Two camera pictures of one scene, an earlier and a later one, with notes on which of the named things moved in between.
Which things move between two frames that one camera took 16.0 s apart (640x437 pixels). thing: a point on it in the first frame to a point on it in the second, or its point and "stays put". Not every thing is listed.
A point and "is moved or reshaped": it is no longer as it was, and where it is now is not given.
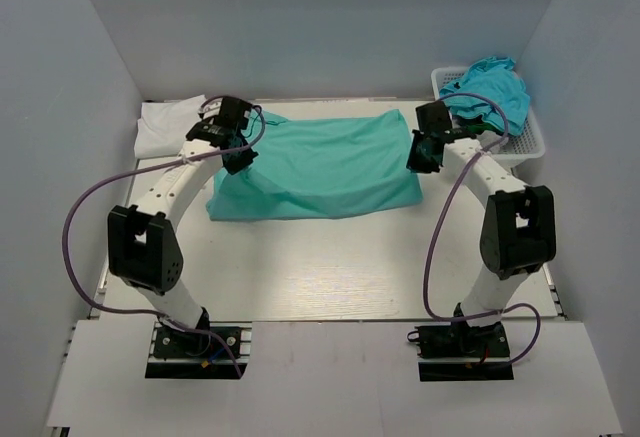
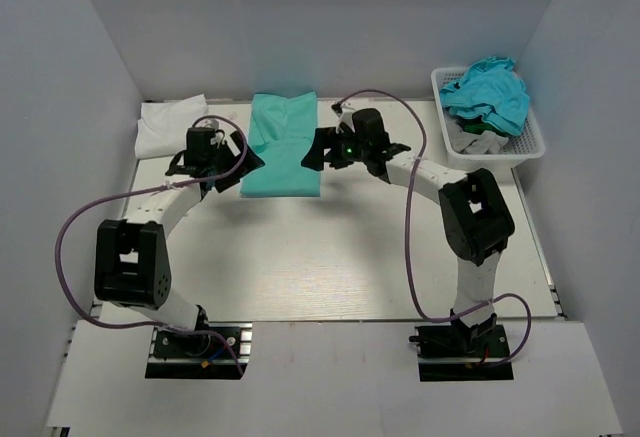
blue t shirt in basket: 496,79 stays put
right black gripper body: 417,161 to 347,149
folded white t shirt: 164,124 stays put
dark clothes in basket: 477,126 stays put
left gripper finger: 246,158 to 227,181
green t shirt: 319,165 is moved or reshaped
